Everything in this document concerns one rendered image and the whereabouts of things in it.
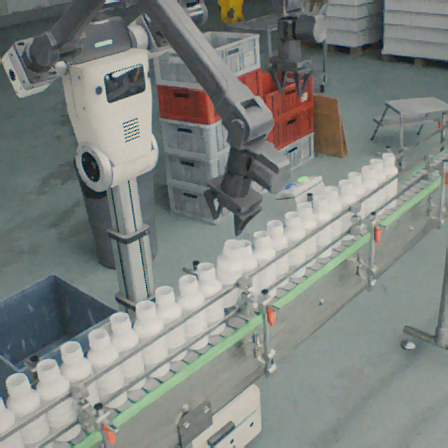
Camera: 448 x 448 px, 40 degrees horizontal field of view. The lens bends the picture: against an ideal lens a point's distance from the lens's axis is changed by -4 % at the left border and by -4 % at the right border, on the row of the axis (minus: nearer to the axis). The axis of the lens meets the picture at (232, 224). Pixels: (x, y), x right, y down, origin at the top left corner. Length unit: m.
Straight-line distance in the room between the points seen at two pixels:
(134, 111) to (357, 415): 1.51
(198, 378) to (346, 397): 1.42
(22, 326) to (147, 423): 0.66
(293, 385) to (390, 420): 0.45
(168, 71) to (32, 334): 2.34
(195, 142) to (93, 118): 2.15
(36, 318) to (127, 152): 0.55
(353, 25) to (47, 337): 7.14
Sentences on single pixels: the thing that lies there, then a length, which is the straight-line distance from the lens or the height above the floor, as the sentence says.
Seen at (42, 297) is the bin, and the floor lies 0.90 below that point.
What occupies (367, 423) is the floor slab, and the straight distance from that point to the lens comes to 2.62.
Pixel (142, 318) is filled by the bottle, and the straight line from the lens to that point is 1.25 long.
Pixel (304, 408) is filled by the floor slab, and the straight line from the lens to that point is 2.67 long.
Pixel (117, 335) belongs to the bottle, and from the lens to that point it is 1.23.
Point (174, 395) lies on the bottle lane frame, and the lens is 1.34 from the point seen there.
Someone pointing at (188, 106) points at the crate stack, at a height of 0.77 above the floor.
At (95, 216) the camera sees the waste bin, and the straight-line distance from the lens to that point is 3.56.
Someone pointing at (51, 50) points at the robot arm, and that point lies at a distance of 1.58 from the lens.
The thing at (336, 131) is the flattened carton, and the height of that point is 0.23.
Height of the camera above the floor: 1.86
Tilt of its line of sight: 27 degrees down
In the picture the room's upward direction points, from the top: 4 degrees counter-clockwise
